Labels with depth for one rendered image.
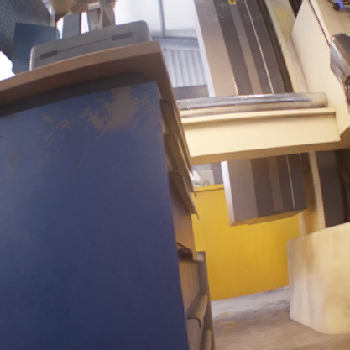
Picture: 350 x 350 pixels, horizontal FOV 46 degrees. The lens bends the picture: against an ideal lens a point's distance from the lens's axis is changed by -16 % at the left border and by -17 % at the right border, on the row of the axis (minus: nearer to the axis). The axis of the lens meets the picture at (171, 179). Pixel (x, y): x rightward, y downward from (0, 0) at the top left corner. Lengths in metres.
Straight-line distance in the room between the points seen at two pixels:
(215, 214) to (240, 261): 0.51
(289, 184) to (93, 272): 1.93
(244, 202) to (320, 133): 0.62
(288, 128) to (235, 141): 0.29
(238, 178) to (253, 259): 1.84
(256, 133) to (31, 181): 1.55
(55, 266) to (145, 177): 0.24
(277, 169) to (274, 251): 1.83
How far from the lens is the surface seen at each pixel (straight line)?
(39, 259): 0.88
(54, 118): 0.91
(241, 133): 2.27
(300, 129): 2.34
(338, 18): 2.43
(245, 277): 4.33
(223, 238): 4.32
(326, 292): 2.33
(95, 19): 1.07
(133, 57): 0.85
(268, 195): 2.61
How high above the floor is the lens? 0.54
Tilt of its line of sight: 11 degrees up
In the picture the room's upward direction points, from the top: 7 degrees counter-clockwise
